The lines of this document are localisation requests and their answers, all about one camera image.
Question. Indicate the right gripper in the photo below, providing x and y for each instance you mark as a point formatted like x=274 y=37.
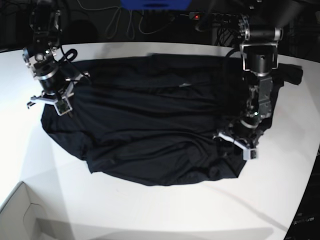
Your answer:
x=66 y=92

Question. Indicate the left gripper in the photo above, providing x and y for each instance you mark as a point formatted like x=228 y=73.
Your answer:
x=240 y=136

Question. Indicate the black t-shirt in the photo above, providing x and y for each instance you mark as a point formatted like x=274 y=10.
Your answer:
x=151 y=120

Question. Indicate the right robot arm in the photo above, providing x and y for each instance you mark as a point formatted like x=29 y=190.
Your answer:
x=56 y=77

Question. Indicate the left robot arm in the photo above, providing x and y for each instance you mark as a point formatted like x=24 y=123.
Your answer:
x=247 y=72

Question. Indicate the blue plastic bin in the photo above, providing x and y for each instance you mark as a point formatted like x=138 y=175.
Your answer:
x=179 y=5

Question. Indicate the black power strip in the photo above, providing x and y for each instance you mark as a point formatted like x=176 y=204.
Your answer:
x=214 y=17

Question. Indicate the white cardboard box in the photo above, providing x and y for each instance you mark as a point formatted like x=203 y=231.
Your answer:
x=17 y=217

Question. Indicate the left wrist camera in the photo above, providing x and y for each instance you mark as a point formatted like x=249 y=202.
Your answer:
x=249 y=154

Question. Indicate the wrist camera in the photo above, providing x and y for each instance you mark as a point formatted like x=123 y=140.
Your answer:
x=249 y=154
x=63 y=106

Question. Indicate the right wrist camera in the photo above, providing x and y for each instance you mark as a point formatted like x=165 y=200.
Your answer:
x=63 y=106

